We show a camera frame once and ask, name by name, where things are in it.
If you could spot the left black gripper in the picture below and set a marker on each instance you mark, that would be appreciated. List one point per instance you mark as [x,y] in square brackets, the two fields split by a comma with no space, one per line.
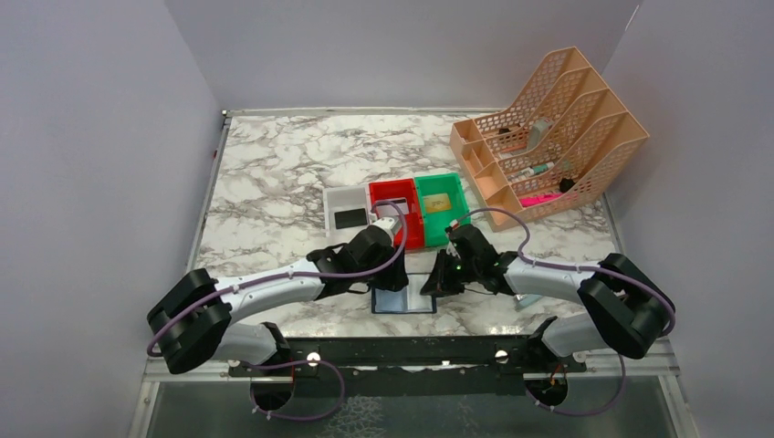
[390,276]

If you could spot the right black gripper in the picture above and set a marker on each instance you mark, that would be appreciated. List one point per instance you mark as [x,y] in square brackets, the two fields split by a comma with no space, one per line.
[445,277]

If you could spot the navy blue card holder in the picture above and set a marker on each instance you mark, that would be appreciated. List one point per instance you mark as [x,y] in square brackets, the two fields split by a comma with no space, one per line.
[407,301]

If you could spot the green plastic bin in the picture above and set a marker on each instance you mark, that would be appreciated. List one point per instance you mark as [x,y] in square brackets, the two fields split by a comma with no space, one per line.
[435,224]

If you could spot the white plastic bin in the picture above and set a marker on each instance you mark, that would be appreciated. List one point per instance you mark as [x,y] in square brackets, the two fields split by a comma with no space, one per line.
[344,198]

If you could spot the peach desk organizer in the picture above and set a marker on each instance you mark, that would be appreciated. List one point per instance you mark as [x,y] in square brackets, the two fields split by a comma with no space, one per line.
[592,139]

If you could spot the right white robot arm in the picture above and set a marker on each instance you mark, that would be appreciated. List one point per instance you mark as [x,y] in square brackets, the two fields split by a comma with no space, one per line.
[624,311]

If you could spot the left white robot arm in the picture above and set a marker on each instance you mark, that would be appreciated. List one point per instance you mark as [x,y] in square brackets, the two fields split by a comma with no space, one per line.
[199,318]

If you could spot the white grey card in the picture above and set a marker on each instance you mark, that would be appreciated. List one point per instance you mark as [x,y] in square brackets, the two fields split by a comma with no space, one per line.
[396,205]

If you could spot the black card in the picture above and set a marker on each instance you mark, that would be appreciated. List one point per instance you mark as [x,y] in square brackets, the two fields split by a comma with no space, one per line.
[350,218]

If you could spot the gold card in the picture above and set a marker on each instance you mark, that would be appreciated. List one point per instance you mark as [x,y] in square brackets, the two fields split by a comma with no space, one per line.
[437,203]

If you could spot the pink highlighter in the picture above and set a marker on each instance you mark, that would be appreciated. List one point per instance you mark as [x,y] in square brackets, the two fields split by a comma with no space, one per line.
[534,200]

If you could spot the green capped marker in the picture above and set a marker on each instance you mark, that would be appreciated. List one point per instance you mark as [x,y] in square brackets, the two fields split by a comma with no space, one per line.
[531,171]

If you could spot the black binder clip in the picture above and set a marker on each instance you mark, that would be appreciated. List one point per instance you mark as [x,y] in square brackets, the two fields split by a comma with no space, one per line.
[566,184]

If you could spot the grey eraser block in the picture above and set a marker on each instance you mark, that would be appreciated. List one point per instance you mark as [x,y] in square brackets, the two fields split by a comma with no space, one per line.
[537,131]

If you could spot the black front rail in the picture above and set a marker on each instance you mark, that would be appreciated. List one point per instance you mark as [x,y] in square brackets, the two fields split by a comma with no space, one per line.
[411,366]

